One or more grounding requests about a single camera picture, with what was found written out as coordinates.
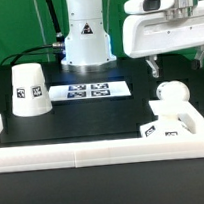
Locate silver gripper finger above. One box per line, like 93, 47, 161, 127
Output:
145, 55, 160, 78
192, 45, 204, 70

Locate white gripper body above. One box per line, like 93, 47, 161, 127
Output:
122, 4, 204, 58

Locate white lamp bulb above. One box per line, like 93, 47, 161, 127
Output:
156, 80, 190, 102

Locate white lamp base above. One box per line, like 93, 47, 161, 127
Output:
136, 96, 198, 140

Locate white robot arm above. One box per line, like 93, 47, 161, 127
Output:
62, 0, 204, 77

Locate white lamp shade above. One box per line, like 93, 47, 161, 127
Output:
11, 63, 52, 117

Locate white fence border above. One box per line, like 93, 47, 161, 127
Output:
0, 95, 204, 176

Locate white marker sheet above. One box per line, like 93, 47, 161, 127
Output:
49, 81, 130, 101

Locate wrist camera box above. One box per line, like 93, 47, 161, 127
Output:
124, 0, 175, 15

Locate black cable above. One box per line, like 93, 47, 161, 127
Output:
0, 41, 67, 67

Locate grey thin cable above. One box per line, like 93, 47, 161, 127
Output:
32, 0, 51, 63

